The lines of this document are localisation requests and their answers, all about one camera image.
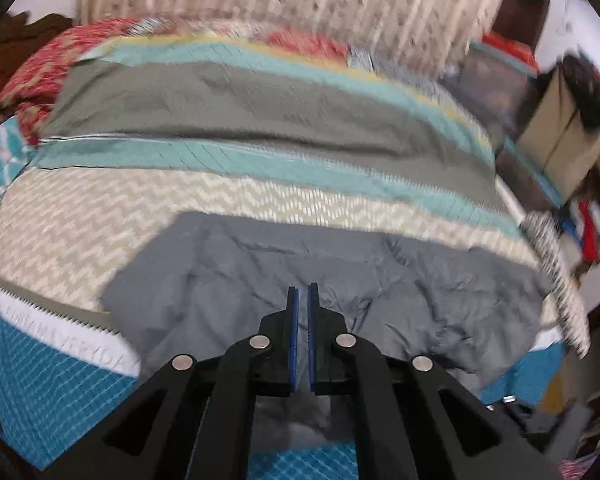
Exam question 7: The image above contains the leaf print curtain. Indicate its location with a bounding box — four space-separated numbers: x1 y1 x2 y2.
77 0 516 78

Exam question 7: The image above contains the grey puffer jacket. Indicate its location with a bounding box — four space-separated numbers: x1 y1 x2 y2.
102 212 553 456

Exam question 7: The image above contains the dark wooden cabinet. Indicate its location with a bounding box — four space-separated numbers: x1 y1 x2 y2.
492 0 551 51

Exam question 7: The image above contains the black bag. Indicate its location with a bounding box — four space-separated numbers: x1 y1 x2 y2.
560 55 600 126

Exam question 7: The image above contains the striped patterned bedspread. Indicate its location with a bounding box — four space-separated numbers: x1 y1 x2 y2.
0 17 568 480

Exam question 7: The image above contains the dark storage box teal trim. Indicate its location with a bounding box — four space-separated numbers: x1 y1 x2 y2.
440 42 566 206

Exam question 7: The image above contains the red cloth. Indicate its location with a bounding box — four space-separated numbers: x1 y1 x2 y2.
482 32 538 68

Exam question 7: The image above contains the cardboard box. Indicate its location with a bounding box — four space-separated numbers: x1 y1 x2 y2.
522 65 600 196

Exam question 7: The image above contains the pile of colourful clothes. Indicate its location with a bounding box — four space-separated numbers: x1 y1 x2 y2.
565 195 600 263

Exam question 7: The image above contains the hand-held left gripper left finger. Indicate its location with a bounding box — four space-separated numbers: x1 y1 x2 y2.
42 286 300 480

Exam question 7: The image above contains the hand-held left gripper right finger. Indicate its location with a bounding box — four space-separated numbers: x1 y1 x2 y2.
307 282 546 480

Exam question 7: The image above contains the black white patterned cloth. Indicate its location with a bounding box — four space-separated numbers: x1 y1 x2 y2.
522 212 591 358

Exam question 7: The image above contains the carved wooden headboard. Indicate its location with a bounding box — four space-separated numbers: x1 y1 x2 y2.
0 12 76 56

